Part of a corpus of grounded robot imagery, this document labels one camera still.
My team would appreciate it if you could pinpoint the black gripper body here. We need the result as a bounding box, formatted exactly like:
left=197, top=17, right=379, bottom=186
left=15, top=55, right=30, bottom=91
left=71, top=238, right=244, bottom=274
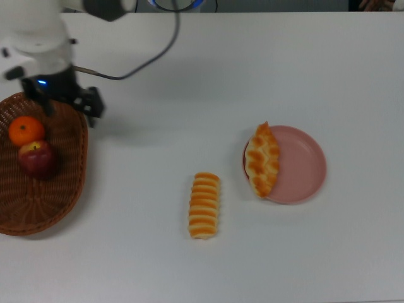
left=31, top=67, right=80, bottom=102

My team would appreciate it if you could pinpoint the red apple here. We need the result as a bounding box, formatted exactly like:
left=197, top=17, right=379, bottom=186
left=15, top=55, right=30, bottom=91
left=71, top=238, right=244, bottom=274
left=18, top=140, right=54, bottom=178

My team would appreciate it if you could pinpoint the leaf-shaped braided bread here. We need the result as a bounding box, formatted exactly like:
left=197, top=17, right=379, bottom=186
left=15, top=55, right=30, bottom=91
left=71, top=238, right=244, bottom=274
left=245, top=121, right=282, bottom=199

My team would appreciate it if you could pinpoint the long striped bread roll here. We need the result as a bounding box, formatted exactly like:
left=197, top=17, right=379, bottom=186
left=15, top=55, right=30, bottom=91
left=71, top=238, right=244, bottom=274
left=187, top=172, right=222, bottom=241

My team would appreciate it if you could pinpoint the brown woven basket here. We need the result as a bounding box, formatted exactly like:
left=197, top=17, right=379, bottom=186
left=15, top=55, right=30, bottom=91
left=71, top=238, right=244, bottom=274
left=0, top=92, right=90, bottom=237

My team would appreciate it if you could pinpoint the person's hand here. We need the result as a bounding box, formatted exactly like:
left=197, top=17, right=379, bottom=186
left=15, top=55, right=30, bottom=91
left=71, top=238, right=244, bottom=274
left=359, top=0, right=397, bottom=12

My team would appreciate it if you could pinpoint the orange mandarin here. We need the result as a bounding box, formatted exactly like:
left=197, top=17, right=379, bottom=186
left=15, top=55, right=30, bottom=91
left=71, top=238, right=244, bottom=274
left=8, top=116, right=45, bottom=147

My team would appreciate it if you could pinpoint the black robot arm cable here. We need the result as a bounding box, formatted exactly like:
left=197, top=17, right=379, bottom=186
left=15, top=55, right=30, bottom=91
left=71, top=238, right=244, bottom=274
left=73, top=0, right=182, bottom=81

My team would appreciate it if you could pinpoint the pink plate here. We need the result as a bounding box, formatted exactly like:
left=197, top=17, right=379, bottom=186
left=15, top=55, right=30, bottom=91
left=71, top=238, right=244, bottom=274
left=242, top=124, right=328, bottom=206

